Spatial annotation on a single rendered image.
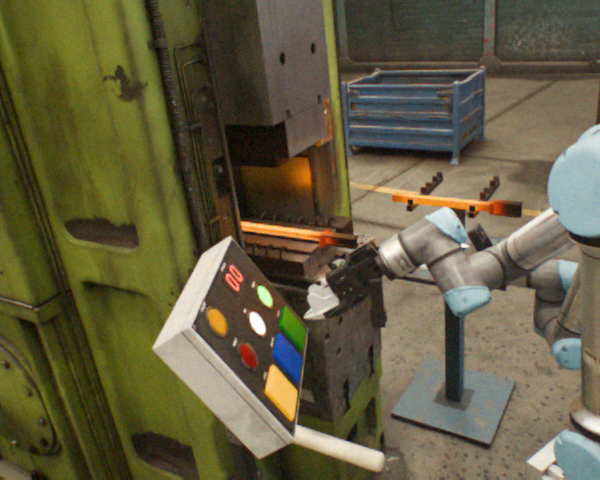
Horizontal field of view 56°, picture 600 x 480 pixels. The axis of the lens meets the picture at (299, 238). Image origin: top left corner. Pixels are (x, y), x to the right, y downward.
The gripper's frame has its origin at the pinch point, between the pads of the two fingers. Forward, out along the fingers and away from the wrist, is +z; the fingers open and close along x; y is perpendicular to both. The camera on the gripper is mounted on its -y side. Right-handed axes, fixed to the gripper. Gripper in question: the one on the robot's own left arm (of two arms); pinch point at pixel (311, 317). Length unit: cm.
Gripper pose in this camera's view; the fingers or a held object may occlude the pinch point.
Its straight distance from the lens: 118.4
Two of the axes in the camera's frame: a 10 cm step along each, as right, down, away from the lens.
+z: -8.0, 5.1, 3.2
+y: -5.9, -7.5, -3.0
